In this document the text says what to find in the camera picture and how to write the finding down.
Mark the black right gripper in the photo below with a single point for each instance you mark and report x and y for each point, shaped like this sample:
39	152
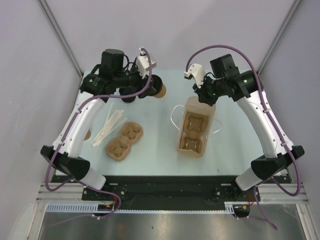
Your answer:
202	97

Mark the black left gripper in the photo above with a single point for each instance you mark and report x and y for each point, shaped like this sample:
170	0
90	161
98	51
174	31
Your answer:
150	89

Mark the brown paper coffee cup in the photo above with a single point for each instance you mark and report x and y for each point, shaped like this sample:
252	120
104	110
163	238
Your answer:
161	92

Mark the single brown pulp cup carrier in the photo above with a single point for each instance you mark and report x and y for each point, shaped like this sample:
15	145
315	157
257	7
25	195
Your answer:
194	127

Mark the brown paper bag white handles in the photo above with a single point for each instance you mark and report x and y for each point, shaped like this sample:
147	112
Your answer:
213	126

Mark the black plastic cup lid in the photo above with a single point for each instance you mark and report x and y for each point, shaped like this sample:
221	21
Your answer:
157	84

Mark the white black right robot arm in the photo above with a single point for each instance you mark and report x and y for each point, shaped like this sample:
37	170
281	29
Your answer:
278	150

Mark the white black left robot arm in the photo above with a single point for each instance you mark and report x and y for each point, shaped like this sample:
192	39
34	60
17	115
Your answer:
110	79

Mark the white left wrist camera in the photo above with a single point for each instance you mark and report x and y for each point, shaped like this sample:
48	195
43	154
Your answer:
144	64

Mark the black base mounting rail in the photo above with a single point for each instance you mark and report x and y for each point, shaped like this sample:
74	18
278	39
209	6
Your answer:
178	192

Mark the white slotted cable duct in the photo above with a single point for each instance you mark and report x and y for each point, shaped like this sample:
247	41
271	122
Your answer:
104	208

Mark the right aluminium frame post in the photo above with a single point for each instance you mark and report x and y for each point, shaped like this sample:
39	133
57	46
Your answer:
279	34

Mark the aluminium frame post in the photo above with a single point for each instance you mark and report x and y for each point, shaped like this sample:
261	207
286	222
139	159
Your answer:
279	34
49	15

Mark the left aluminium frame post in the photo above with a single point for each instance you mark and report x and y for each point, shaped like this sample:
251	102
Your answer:
49	15

